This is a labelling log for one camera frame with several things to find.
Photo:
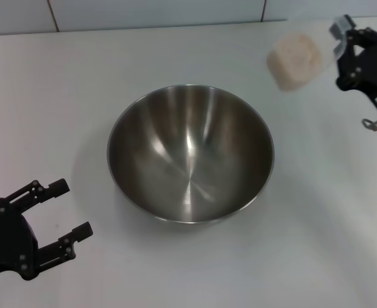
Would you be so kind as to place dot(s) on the white rice grains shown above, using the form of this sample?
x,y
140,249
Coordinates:
x,y
294,61

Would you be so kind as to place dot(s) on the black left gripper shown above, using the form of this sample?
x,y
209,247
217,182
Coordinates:
x,y
8,244

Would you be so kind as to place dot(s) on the clear plastic cup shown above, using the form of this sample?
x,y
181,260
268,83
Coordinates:
x,y
326,48

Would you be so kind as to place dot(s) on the stainless steel mixing bowl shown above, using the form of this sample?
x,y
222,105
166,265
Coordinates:
x,y
191,154

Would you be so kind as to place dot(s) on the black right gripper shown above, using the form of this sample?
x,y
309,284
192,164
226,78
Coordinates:
x,y
374,70

